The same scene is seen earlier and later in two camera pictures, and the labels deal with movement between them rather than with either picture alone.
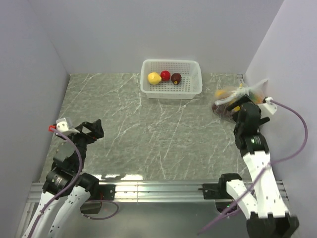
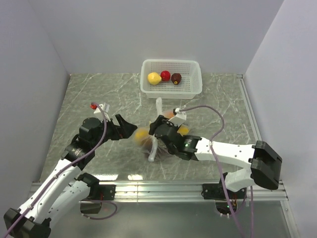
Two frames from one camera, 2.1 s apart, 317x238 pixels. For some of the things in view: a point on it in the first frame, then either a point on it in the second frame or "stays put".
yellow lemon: [154, 78] stays put
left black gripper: [96, 131] to [125, 130]
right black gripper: [245, 98] to [160, 119]
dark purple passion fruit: [176, 78] stays put
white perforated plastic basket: [191, 83] stays put
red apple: [165, 75] stays put
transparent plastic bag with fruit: [225, 96] to [153, 148]
